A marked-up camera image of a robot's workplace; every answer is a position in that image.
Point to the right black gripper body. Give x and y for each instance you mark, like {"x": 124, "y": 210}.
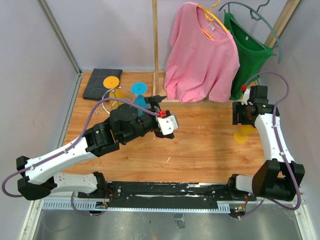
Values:
{"x": 244, "y": 119}

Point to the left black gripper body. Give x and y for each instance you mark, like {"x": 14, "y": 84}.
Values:
{"x": 150, "y": 123}

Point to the orange wine glass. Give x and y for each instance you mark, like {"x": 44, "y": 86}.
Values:
{"x": 111, "y": 83}
{"x": 243, "y": 132}

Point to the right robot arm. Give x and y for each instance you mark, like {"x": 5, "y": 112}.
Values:
{"x": 280, "y": 175}

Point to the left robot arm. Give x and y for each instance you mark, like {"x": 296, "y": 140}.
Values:
{"x": 43, "y": 175}

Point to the blue wine glass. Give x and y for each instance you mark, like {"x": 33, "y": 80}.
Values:
{"x": 139, "y": 89}

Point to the chrome wine glass rack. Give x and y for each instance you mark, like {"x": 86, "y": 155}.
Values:
{"x": 109, "y": 105}

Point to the wooden clothes rack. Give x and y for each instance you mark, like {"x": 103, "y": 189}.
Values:
{"x": 281, "y": 23}

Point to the dark grey folded cloth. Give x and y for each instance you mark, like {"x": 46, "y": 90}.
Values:
{"x": 95, "y": 89}

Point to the green t-shirt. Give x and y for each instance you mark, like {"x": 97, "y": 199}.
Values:
{"x": 252, "y": 54}

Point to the pink t-shirt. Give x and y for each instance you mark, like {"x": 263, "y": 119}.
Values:
{"x": 204, "y": 59}

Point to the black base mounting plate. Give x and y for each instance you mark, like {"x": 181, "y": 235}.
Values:
{"x": 164, "y": 196}

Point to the grey-blue clothes hanger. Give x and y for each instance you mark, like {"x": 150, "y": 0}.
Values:
{"x": 255, "y": 15}

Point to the orange clothes hanger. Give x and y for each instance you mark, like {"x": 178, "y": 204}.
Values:
{"x": 212, "y": 17}

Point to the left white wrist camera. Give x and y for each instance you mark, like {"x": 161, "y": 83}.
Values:
{"x": 167, "y": 122}

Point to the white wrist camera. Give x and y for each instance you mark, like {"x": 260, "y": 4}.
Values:
{"x": 246, "y": 94}
{"x": 167, "y": 122}

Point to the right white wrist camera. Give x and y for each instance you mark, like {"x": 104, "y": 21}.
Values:
{"x": 246, "y": 94}

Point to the aluminium frame post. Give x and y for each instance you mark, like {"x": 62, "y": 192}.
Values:
{"x": 43, "y": 4}

